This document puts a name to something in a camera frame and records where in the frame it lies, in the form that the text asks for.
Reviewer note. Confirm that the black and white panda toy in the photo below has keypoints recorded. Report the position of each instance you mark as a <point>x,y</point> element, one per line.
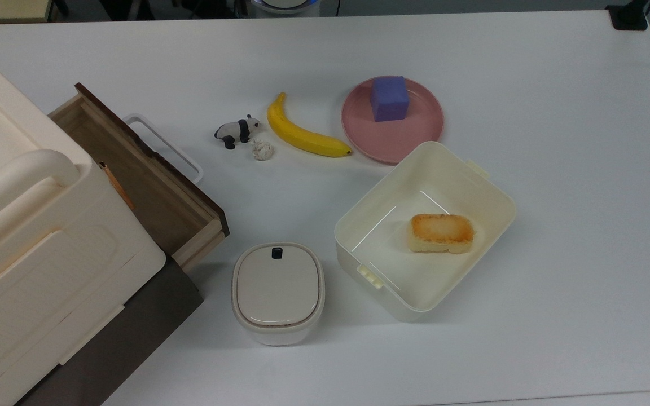
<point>235,131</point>

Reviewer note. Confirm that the yellow banana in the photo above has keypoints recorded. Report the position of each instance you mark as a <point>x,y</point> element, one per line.
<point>297,134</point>

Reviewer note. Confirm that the orange tag strip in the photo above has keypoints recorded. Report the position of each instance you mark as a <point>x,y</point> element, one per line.
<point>116,186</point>

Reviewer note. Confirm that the pink plate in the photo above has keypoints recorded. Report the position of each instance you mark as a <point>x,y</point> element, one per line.
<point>404,141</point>

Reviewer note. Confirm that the wooden drawer with dark front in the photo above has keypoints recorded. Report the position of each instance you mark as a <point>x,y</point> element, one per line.
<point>150,197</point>

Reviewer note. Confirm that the cream canister with lid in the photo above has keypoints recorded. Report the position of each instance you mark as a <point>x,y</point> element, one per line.
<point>277,282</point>

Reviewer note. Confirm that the toasted bread piece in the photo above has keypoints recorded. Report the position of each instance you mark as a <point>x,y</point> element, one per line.
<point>440,231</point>

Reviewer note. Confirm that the black table clamp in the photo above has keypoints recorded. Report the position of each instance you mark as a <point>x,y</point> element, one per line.
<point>628,20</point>

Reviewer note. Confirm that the small white knotted ball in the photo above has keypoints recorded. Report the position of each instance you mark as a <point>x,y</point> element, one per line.
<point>262,150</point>

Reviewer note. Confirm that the wooden desk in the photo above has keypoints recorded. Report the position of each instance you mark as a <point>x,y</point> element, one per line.
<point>3,10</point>

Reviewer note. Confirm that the cream open plastic container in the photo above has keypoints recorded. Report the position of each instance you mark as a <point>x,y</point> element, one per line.
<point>471,270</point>

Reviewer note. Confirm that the purple cube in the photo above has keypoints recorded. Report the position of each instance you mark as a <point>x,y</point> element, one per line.
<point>390,100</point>

